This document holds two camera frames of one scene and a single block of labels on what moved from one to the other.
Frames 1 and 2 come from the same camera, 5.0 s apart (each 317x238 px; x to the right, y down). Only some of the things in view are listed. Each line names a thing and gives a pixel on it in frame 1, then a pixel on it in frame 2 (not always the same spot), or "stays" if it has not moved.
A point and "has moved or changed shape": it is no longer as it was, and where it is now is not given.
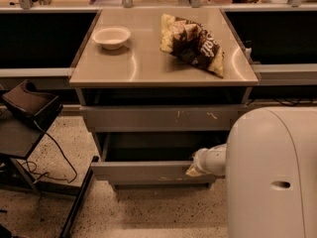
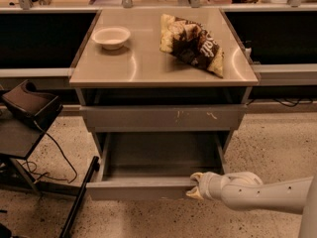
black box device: (32, 103) stays
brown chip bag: (192, 43) stays
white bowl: (111, 37) stays
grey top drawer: (159, 118) stays
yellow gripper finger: (193, 172) -> (195, 193)
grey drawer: (151, 158) has moved or changed shape
